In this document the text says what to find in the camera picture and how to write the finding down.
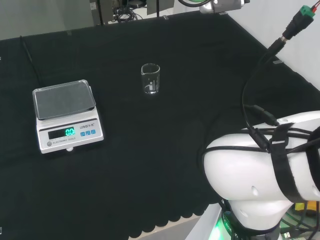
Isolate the clear glass beaker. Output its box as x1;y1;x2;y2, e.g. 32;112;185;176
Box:
140;63;161;95

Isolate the black bench cloth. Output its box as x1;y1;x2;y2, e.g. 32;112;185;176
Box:
0;11;320;240

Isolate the white electronic balance steel pan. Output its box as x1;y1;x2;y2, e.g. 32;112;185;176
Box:
31;79;105;155

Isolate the dark grey board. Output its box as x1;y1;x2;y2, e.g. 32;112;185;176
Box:
146;0;175;16

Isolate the black plug cable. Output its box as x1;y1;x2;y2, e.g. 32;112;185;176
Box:
243;104;280;127

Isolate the black cable bundle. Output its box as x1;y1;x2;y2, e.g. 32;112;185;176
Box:
111;0;146;25

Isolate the black balance power cable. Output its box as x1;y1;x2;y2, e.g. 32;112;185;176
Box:
19;35;43;85

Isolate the black cable green connector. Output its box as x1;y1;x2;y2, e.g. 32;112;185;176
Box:
241;4;319;153

